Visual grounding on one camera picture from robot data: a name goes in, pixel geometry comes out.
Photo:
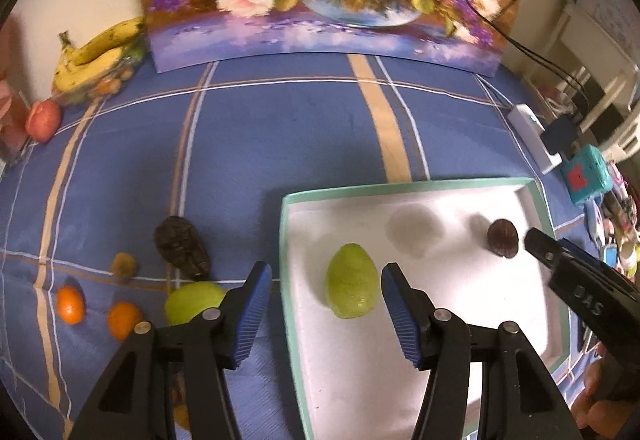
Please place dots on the large green guava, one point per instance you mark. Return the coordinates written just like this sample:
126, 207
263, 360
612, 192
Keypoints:
351, 282

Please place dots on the pile of small toys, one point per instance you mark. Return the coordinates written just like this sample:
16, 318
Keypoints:
617, 230

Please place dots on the white power strip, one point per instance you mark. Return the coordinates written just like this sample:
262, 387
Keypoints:
527, 127

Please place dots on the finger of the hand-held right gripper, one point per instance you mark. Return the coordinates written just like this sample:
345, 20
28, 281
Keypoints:
541, 247
582, 254

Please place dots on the white box with green rim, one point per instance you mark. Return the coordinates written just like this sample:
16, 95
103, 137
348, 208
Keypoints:
465, 285

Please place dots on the white shelf rack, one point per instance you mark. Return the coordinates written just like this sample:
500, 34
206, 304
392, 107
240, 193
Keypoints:
600, 70

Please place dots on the dark brown walnut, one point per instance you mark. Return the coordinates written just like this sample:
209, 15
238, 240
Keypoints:
502, 239

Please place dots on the blue plaid cloth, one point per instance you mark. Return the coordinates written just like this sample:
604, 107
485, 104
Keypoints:
280, 135

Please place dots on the yellow banana bunch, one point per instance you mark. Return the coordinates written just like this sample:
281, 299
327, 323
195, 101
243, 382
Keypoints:
100, 47

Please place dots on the orange tangerine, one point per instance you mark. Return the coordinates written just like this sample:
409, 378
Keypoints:
124, 321
70, 305

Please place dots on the person's right hand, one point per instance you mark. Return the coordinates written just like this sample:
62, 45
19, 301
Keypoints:
600, 417

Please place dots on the teal cube box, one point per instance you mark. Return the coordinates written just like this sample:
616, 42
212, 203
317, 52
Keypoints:
587, 175

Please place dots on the round green apple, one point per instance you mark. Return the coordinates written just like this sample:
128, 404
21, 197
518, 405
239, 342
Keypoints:
192, 304

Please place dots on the small brown kiwi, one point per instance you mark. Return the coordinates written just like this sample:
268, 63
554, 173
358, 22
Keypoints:
123, 266

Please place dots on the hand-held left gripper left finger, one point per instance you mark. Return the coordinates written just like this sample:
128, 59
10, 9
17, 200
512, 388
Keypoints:
250, 320

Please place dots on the pink shiny package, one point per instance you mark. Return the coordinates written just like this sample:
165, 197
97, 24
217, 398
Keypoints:
11, 120

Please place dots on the red sweet potato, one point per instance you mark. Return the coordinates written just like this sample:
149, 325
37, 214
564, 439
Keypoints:
44, 120

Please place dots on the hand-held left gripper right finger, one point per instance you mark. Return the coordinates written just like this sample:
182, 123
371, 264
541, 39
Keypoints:
402, 320

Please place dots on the black power adapter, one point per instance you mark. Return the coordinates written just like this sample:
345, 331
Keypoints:
560, 135

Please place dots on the dark wrinkled avocado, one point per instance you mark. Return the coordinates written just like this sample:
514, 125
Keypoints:
181, 247

